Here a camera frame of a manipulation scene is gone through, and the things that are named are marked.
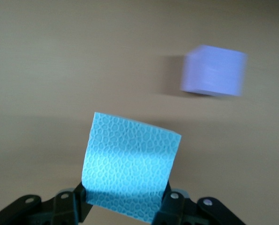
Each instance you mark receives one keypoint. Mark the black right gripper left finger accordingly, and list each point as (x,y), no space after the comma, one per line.
(47,208)

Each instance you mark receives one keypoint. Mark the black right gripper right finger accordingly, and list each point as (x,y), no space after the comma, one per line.
(190,211)

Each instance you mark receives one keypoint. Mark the light blue foam block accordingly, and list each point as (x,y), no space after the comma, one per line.
(130,164)

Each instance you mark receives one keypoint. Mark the purple foam block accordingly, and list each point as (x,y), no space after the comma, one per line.
(214,70)

